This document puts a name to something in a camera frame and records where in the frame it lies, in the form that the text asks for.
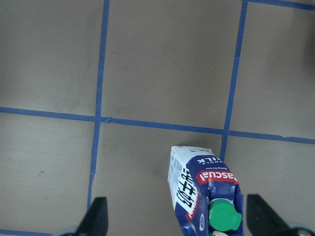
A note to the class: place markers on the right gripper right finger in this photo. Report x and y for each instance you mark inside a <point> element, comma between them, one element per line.
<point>262,220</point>

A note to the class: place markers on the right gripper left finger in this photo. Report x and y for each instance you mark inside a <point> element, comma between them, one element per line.
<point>95,221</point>

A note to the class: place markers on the blue white milk carton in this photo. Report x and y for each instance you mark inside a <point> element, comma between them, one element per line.
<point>205,194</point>

